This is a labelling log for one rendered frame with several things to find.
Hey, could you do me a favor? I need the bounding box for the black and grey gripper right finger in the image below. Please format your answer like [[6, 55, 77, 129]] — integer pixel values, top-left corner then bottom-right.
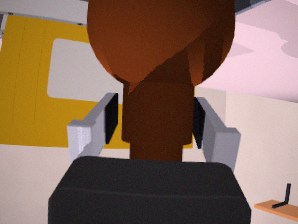
[[193, 97, 241, 173]]

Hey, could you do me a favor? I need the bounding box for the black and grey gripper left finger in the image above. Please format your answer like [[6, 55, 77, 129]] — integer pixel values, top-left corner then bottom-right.
[[67, 93, 118, 165]]

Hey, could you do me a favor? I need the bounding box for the grey rectangular tray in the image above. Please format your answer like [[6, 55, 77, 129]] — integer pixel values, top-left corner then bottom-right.
[[235, 0, 271, 16]]

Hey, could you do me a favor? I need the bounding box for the brown bottle with blue label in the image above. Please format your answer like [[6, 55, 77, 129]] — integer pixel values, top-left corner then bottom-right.
[[86, 0, 236, 161]]

